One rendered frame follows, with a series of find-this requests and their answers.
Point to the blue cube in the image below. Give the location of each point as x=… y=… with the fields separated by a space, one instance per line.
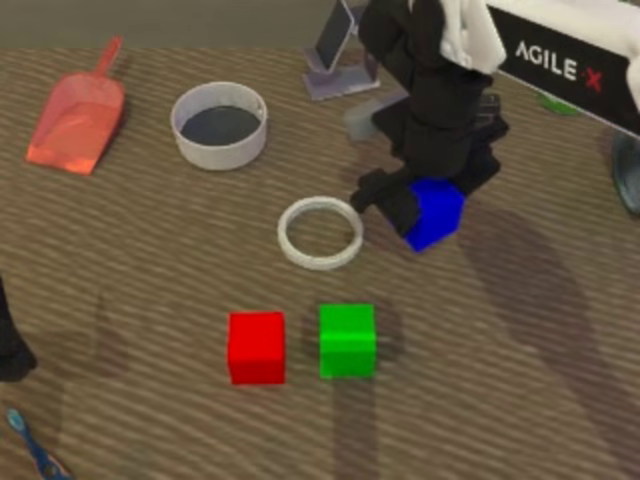
x=437 y=212

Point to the green cube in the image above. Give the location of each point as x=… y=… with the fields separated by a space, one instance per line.
x=347 y=340

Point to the red cube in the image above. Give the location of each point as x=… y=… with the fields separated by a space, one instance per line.
x=256 y=347

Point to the green object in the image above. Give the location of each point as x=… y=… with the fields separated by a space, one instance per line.
x=555 y=106

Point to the dark round object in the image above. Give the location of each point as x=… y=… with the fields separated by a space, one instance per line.
x=627 y=175

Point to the white round bowl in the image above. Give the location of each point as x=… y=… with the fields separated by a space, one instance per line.
x=220 y=150

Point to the red plastic scoop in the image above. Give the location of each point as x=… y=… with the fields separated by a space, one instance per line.
x=75 y=125

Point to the blue toothbrush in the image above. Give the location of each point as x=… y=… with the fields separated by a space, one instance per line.
x=35 y=445

